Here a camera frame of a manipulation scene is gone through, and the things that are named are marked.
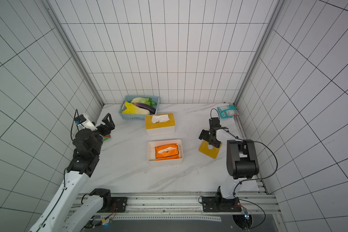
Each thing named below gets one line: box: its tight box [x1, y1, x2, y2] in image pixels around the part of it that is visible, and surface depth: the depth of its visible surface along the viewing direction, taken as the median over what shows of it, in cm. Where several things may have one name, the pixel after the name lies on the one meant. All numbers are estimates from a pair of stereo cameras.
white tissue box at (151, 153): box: [147, 139, 184, 167], surface depth 87 cm
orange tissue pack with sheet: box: [145, 112, 176, 127], surface depth 97 cm
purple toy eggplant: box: [131, 102, 157, 115], surface depth 112 cm
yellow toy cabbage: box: [121, 101, 151, 115], surface depth 108 cm
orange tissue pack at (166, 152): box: [154, 143, 180, 161], surface depth 86 cm
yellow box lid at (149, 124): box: [145, 112, 176, 130], surface depth 97 cm
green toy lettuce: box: [130, 97, 157, 107], surface depth 116 cm
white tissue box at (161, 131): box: [145, 125, 176, 137], surface depth 97 cm
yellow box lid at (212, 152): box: [198, 140, 223, 160], surface depth 95 cm
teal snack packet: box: [217, 104, 241, 119], surface depth 113 cm
